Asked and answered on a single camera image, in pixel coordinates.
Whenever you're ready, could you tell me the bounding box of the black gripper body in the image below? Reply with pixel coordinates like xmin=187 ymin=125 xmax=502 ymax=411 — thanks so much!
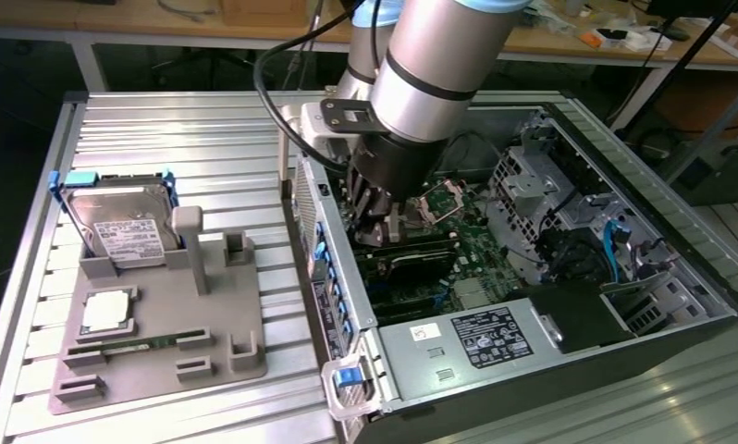
xmin=346 ymin=132 xmax=451 ymax=205

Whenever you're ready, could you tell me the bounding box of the Nvidia graphics card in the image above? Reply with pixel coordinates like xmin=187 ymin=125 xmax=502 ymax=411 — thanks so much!
xmin=353 ymin=238 xmax=461 ymax=284

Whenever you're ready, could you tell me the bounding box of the open metal socket cover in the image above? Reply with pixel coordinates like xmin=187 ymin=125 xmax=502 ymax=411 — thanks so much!
xmin=415 ymin=179 xmax=473 ymax=223

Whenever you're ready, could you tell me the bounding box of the green Dell motherboard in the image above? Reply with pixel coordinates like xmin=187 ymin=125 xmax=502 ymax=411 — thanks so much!
xmin=341 ymin=170 xmax=531 ymax=325

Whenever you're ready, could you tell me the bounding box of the silver chipset heatsink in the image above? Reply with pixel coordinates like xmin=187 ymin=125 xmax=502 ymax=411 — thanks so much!
xmin=454 ymin=279 xmax=501 ymax=311

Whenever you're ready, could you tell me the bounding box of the metal disk bay cage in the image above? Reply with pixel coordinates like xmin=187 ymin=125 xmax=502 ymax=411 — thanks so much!
xmin=489 ymin=145 xmax=593 ymax=232

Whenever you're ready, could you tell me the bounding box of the grey power supply unit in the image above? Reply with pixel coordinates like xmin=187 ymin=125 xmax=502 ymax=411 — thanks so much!
xmin=374 ymin=300 xmax=567 ymax=401

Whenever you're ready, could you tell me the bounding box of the black plastic air shroud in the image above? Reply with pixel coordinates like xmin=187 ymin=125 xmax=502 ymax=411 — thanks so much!
xmin=517 ymin=284 xmax=633 ymax=355

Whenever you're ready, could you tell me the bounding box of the black chair base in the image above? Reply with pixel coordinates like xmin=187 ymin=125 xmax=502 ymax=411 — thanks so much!
xmin=151 ymin=45 xmax=278 ymax=92

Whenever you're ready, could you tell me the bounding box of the brown cardboard box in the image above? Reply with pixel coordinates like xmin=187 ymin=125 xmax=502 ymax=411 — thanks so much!
xmin=220 ymin=0 xmax=313 ymax=29

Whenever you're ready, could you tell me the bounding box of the hard disk in blue carrier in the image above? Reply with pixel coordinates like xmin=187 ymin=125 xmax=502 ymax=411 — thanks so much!
xmin=46 ymin=169 xmax=183 ymax=270

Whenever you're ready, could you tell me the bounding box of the open Dell PC case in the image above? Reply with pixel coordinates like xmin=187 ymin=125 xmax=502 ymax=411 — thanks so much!
xmin=275 ymin=91 xmax=738 ymax=444

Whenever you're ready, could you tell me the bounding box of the green RAM stick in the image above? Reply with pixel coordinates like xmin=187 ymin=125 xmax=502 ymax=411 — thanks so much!
xmin=100 ymin=337 xmax=183 ymax=355

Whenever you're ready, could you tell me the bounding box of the silver CPU chip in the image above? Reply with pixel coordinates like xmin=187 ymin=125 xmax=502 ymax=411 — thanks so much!
xmin=79 ymin=291 xmax=131 ymax=333

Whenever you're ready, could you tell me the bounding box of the grey parts rack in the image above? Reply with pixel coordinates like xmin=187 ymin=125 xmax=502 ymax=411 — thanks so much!
xmin=47 ymin=205 xmax=271 ymax=416

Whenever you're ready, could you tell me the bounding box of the wooden desk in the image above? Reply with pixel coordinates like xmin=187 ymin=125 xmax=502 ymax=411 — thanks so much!
xmin=0 ymin=0 xmax=738 ymax=93

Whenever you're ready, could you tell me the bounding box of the black slanted pole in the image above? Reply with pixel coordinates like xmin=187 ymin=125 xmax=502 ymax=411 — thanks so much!
xmin=609 ymin=0 xmax=738 ymax=130

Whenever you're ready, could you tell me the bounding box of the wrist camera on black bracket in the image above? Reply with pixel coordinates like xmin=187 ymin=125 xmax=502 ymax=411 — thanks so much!
xmin=298 ymin=97 xmax=395 ymax=163

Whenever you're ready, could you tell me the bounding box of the black looped case wire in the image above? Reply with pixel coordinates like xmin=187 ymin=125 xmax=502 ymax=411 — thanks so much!
xmin=442 ymin=131 xmax=501 ymax=181

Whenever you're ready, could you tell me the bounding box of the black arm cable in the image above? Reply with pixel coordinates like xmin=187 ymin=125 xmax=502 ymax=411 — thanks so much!
xmin=254 ymin=0 xmax=383 ymax=175

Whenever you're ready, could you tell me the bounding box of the hanging cable with metal plug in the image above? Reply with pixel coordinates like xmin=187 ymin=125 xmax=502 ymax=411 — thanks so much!
xmin=286 ymin=13 xmax=321 ymax=92

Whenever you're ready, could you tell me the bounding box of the blue SATA wire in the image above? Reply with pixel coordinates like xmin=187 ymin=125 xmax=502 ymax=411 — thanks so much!
xmin=602 ymin=221 xmax=630 ymax=283

